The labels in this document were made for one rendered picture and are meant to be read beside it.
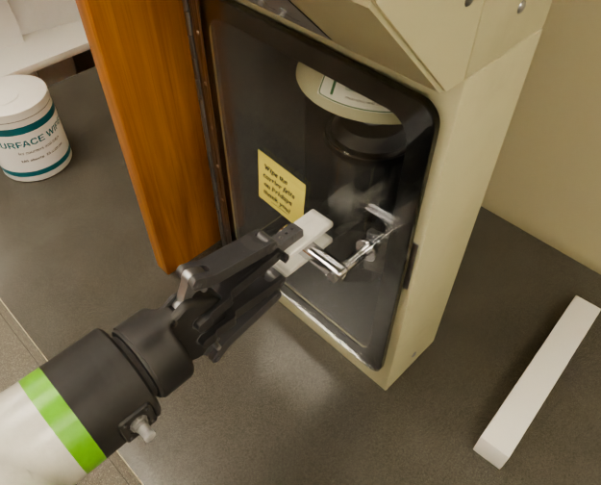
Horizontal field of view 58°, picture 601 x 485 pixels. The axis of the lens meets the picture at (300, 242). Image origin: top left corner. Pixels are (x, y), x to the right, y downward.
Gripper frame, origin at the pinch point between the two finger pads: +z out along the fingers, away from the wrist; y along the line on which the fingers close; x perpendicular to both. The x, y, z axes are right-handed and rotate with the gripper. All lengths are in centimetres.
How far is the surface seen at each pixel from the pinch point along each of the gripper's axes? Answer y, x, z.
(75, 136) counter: -24, 70, 5
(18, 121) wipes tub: -11, 61, -6
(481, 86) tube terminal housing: 19.4, -11.5, 8.1
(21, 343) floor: -117, 114, -25
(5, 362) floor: -117, 111, -32
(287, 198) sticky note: -0.4, 6.0, 4.1
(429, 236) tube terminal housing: 4.3, -11.1, 6.1
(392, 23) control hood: 28.4, -11.7, -4.3
